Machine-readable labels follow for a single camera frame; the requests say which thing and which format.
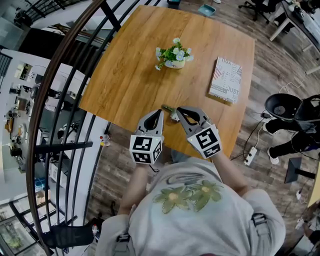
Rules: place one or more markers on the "teal tray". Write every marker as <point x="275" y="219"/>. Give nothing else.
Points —
<point x="206" y="10"/>

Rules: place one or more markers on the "white desk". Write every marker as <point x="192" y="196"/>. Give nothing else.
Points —
<point x="287" y="22"/>

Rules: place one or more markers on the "black monitor stand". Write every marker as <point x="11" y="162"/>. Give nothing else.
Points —
<point x="293" y="171"/>

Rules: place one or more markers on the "clear plastic bottle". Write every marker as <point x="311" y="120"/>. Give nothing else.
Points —
<point x="94" y="230"/>

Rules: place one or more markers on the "white printed book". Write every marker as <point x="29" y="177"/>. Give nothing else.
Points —
<point x="226" y="80"/>

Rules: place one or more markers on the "white pot of daisies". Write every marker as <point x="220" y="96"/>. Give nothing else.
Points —
<point x="175" y="56"/>

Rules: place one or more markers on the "wooden table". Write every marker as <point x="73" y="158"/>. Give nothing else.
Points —
<point x="135" y="75"/>

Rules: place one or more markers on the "brown handrail black railing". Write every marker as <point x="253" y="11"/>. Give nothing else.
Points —
<point x="50" y="87"/>

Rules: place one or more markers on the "white power strip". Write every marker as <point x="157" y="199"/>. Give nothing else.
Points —
<point x="251" y="155"/>

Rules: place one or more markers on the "person's left forearm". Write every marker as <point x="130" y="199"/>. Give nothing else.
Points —
<point x="133" y="187"/>

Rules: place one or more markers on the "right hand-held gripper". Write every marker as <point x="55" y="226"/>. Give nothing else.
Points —
<point x="206" y="142"/>

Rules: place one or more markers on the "black office chair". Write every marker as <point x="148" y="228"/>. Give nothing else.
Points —
<point x="255" y="7"/>

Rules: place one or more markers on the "person's right forearm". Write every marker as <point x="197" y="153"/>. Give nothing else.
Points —
<point x="231" y="175"/>

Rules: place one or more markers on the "person's blue jeans leg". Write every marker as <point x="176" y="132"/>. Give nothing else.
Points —
<point x="178" y="156"/>

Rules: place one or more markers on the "green and metal object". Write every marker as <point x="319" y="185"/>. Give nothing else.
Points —
<point x="172" y="113"/>

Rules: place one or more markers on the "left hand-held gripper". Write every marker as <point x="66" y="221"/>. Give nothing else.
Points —
<point x="145" y="146"/>

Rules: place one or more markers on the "dark bin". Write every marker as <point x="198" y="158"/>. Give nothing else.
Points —
<point x="173" y="3"/>

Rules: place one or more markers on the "grey flower print shirt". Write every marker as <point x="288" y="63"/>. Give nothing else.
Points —
<point x="195" y="225"/>

